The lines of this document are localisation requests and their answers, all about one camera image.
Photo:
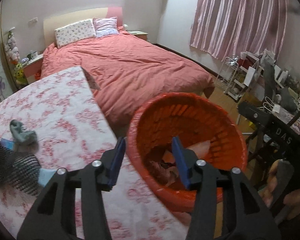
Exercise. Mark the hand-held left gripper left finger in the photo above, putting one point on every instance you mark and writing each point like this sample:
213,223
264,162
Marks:
118,155

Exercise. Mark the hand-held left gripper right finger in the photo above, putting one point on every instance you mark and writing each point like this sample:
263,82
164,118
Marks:
180,160

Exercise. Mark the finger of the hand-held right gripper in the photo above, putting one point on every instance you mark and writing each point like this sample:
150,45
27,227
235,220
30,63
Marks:
252,112

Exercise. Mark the clothes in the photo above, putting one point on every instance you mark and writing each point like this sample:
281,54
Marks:
162,173

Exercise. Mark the peach paper scrap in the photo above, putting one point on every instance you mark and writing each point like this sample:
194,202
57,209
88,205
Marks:
200,148

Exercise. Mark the red plastic basket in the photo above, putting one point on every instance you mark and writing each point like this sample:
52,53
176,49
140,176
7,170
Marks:
165,120

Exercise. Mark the person's right hand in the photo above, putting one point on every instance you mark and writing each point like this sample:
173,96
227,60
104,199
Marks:
270,185

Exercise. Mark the white paper bag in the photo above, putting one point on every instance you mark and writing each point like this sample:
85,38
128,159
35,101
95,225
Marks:
274,108

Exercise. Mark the dark grey cloth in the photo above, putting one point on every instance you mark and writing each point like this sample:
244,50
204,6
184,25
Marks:
270,80

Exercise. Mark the white storage shelf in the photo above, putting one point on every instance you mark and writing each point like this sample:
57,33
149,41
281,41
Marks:
255,75

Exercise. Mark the floral tablecloth table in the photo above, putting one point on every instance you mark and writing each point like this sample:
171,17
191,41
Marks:
64,110

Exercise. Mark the blue face mask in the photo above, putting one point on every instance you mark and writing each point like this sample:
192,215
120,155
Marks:
46,177

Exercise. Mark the coral duvet bed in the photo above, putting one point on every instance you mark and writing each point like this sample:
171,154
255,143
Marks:
127,67

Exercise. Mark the pink striped curtain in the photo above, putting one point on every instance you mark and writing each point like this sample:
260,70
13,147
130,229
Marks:
240,17

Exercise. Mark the grey sock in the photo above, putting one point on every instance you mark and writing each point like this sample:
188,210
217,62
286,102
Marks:
22,133

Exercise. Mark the black mesh bag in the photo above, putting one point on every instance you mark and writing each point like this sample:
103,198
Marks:
17,170

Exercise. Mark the pink bedside table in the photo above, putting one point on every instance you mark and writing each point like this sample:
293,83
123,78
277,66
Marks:
32,70

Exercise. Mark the cream bedside table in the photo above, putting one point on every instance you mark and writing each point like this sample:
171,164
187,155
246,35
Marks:
138,34

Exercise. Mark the yellow plush toy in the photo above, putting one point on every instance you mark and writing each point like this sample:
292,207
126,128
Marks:
20,73

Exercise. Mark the small white lamp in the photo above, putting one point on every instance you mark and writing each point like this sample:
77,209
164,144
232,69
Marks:
125,26

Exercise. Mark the pink striped pillow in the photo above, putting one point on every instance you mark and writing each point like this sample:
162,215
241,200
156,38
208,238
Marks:
106,26

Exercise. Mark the white floral pillow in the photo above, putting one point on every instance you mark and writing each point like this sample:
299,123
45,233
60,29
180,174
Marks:
74,32

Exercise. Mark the bedside clutter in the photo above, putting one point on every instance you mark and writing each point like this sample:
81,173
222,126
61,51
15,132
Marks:
32,55

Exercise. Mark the cream and pink headboard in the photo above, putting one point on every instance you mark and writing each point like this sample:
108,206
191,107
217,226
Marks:
64,17

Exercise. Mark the pile of pastel plush toys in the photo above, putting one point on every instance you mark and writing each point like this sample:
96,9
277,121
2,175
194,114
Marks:
11,47

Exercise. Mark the white wall socket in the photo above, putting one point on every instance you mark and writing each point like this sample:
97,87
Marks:
33,20

